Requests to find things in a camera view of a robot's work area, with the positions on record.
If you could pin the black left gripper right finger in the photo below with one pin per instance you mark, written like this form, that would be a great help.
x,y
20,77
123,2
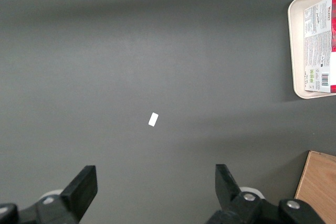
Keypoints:
x,y
236,208

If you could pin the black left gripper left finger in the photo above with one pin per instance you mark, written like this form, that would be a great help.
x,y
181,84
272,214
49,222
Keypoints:
x,y
76,195

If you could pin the beige plastic tray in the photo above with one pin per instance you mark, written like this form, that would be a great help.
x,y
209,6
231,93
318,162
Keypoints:
x,y
295,51

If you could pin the wooden drawer cabinet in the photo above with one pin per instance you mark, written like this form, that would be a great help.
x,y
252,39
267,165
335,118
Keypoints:
x,y
319,187

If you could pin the rectangular white tape piece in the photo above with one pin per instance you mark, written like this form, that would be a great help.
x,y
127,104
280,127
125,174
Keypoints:
x,y
153,119

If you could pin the red and white cookie box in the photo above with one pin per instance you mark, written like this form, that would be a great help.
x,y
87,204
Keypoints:
x,y
317,48

